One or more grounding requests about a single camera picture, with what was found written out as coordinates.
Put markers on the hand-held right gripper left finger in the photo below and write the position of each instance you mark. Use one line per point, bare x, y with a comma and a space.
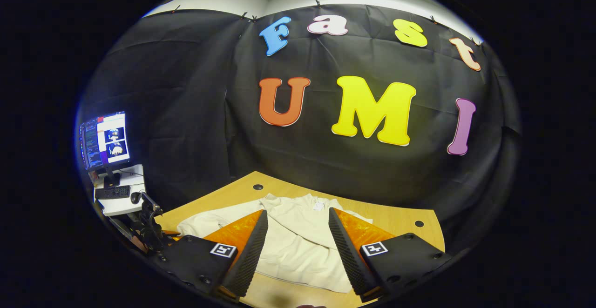
251, 257

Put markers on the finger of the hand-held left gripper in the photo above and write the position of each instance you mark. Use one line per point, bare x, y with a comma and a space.
171, 233

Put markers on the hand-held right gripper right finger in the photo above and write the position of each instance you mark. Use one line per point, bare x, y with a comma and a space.
351, 257

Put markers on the cream sweatshirt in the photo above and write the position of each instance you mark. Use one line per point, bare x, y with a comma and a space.
298, 233

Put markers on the black computer mouse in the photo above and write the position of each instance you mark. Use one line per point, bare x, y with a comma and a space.
135, 197

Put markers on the white side desk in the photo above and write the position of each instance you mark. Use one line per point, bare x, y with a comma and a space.
122, 208

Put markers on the black keyboard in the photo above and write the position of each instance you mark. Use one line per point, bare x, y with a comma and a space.
113, 191

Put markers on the black backdrop cloth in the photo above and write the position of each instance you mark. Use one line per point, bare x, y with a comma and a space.
326, 168

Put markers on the computer monitor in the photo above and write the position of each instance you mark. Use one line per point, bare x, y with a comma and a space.
111, 136

